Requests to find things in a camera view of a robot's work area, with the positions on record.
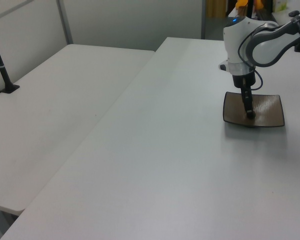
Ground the grey table leg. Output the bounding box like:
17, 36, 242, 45
0, 207, 19, 240

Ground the black camera stand pole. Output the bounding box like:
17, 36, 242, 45
0, 24, 21, 95

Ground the green white carton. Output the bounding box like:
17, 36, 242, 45
273, 0, 289, 12

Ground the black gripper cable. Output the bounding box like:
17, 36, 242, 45
237, 23, 264, 91

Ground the yellow panel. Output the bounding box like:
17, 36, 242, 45
206, 0, 227, 19

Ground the brown square ceramic plate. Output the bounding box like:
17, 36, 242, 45
222, 91, 286, 129

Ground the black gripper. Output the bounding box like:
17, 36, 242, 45
232, 72, 257, 114

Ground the black monitor stand pole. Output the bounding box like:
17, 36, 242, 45
246, 0, 255, 20

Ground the grey partition frame post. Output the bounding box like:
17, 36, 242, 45
200, 0, 207, 40
56, 0, 74, 46

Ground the dark grey keyboard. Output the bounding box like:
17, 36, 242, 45
255, 10, 274, 22

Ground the orange object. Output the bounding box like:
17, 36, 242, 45
235, 0, 264, 11

